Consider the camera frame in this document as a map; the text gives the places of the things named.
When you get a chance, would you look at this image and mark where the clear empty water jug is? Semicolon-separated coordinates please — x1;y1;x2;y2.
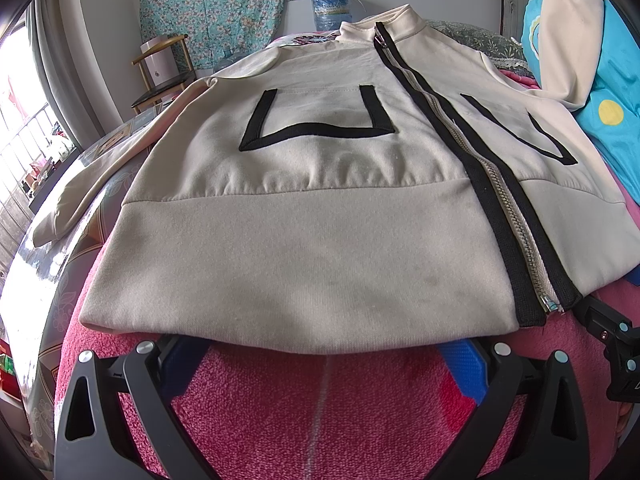
212;50;242;74

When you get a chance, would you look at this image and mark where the teal floral wall cloth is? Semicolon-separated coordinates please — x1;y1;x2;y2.
137;0;303;71

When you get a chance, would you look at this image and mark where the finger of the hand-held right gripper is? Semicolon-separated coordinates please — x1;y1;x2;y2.
574;294;640;402

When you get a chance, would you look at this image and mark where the grey leaf pillow with lace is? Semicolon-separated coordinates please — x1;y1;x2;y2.
425;20;527;67

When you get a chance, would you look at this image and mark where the window railing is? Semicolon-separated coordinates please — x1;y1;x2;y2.
0;102;76;271

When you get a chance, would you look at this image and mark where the pink flower blanket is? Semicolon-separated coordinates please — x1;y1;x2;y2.
55;30;640;480

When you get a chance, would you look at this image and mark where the grey curtain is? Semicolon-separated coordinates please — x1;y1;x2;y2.
25;0;101;151

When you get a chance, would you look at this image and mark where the red bag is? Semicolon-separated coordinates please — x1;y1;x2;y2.
0;340;21;402

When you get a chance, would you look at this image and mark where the blue water jug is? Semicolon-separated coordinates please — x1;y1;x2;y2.
310;0;354;32

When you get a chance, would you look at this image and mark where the wooden chair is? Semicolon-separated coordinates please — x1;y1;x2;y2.
131;34;197;115

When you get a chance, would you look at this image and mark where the white box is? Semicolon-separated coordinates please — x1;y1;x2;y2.
139;36;177;96

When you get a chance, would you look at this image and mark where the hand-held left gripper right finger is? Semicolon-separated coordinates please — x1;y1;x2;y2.
430;337;591;480

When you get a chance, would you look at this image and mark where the cream zip jacket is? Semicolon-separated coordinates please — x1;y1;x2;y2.
31;0;632;356

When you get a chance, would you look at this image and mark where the cyan printed quilt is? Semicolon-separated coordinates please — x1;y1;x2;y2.
520;0;640;201

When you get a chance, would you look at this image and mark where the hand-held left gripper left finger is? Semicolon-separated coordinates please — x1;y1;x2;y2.
54;335;221;480

